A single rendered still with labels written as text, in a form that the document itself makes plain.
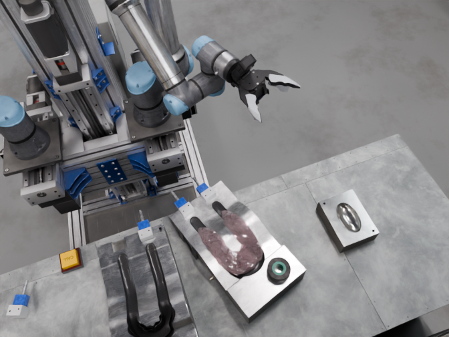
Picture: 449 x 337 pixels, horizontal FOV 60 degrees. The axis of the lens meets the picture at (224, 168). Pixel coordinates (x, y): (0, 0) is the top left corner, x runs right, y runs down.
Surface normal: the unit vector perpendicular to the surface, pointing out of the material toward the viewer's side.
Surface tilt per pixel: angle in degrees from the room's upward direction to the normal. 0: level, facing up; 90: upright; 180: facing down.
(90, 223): 0
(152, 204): 0
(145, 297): 28
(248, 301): 0
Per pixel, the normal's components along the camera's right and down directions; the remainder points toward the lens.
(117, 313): -0.22, -0.83
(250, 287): -0.06, -0.52
